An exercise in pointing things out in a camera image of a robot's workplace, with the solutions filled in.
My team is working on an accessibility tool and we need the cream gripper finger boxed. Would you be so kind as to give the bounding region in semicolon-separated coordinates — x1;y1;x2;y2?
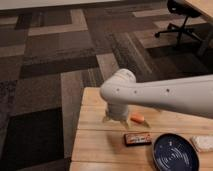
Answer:
121;121;130;129
102;116;111;122

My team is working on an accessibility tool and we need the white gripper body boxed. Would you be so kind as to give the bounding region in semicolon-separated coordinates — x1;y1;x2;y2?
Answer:
106;103;129;121

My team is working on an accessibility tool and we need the dark blue ceramic bowl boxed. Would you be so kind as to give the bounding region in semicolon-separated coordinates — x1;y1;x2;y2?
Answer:
152;133;200;171

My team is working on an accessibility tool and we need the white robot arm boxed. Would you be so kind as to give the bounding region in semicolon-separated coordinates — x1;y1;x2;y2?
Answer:
100;68;213;128

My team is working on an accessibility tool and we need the orange carrot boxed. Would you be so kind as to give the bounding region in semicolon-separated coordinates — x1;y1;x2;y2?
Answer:
130;114;150;127

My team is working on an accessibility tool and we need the dark snack bar packet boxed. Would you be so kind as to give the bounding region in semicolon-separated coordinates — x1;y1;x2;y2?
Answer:
124;132;152;146

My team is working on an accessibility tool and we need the white sponge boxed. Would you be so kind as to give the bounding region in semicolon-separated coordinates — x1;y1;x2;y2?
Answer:
191;136;213;152

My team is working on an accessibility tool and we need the black office chair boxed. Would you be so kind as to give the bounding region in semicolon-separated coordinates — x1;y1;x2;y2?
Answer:
154;0;203;46

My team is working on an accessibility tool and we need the light wooden desk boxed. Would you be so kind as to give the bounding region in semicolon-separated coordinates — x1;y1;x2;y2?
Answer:
184;0;213;56

